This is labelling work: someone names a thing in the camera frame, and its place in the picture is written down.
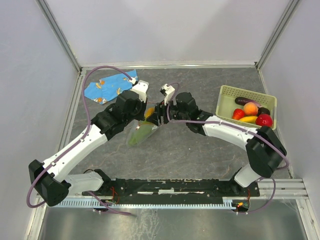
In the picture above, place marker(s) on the red apple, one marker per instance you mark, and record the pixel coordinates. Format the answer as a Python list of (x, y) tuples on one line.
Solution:
[(264, 120)]

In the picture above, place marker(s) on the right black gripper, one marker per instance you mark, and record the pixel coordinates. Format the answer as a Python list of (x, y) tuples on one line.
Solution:
[(160, 110)]

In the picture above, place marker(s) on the dark purple eggplant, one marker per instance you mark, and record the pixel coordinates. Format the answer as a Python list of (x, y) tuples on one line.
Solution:
[(243, 100)]

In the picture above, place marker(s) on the green leaf vegetable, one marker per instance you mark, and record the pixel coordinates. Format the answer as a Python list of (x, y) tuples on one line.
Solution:
[(139, 133)]

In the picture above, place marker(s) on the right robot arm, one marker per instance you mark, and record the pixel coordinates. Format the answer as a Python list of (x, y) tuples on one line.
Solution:
[(264, 150)]

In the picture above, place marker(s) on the blue patterned cloth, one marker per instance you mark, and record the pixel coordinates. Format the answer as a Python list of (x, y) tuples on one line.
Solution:
[(108, 88)]

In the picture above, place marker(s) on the small orange mango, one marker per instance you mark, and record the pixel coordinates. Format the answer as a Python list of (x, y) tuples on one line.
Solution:
[(149, 112)]

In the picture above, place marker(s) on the pale green plastic basket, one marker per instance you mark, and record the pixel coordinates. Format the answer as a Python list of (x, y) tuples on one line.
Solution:
[(226, 104)]

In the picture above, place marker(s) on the yellow banana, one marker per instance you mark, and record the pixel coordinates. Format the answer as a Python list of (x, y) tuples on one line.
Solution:
[(248, 119)]

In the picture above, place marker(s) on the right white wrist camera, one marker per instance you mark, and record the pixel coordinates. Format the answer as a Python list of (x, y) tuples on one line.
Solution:
[(167, 91)]

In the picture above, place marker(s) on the light blue cable duct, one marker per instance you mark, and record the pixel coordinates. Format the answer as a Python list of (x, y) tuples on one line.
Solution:
[(91, 202)]

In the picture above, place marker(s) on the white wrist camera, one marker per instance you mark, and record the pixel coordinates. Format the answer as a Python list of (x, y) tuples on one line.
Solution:
[(167, 91), (141, 88)]

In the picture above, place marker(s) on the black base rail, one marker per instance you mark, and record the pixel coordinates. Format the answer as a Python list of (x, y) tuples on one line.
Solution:
[(174, 191)]

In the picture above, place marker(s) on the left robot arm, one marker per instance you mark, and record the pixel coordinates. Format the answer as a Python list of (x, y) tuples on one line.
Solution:
[(52, 179)]

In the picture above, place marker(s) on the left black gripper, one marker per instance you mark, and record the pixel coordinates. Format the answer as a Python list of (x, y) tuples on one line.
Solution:
[(143, 105)]

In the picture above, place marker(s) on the clear zip top bag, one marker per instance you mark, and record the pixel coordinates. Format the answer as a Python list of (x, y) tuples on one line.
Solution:
[(135, 122)]

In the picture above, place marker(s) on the orange peach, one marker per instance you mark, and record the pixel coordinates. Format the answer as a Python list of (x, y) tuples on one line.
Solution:
[(250, 109)]

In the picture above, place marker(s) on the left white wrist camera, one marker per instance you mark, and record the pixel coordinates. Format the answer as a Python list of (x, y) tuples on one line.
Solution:
[(141, 88)]

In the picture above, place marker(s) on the red strawberry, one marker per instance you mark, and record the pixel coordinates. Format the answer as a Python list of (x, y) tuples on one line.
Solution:
[(238, 114)]

